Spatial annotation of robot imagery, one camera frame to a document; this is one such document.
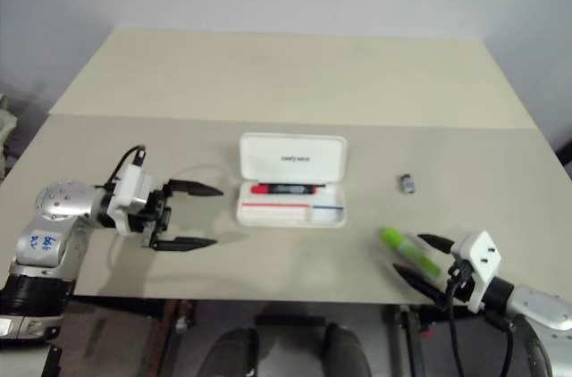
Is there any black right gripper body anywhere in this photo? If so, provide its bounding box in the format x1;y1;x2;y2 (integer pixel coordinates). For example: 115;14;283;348
435;263;476;307

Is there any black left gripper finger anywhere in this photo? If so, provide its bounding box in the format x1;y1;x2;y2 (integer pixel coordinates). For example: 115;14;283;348
149;238;219;255
161;179;224;197

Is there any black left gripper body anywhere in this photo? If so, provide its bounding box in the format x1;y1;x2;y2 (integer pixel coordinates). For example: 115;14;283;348
126;188;173;249

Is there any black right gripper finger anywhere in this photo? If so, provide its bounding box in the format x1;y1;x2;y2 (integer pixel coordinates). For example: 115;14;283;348
416;234;455;257
391;263;448;306

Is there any green marker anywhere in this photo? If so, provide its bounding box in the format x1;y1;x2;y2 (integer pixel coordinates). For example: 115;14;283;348
379;226;447;281

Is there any red marker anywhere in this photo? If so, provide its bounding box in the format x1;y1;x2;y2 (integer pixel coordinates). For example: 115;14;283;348
250;182;324;197

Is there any white pencil case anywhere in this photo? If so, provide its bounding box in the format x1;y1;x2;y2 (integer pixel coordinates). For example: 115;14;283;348
235;132;349;230

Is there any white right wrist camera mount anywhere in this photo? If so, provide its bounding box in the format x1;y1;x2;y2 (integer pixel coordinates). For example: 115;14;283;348
450;230;503;310

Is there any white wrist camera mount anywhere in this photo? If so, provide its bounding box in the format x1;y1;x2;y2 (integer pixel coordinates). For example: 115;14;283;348
450;230;503;310
107;163;156;236

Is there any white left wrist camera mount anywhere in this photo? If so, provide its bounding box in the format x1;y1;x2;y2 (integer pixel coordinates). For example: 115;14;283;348
107;163;156;236

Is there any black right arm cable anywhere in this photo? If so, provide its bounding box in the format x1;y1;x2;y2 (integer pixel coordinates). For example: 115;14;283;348
442;270;522;377

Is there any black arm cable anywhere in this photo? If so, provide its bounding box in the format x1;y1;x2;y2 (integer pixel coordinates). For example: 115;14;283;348
105;145;147;193
442;270;522;377

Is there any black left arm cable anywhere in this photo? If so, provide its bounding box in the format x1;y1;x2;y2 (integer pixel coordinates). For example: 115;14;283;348
105;145;147;193

